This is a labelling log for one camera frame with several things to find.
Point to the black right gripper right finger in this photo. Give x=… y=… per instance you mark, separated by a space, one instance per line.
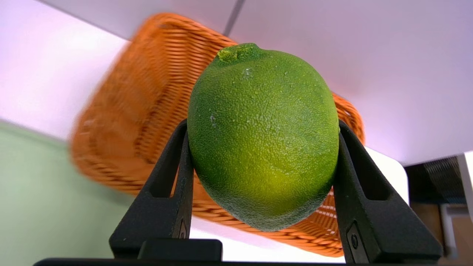
x=373 y=218

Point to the green lime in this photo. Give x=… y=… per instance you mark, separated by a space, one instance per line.
x=262 y=140

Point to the orange wicker basket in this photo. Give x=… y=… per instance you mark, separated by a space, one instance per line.
x=147 y=92

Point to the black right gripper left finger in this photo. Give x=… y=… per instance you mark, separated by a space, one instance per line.
x=162 y=214

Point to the light green plastic tray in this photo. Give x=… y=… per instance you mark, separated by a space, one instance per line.
x=37 y=203

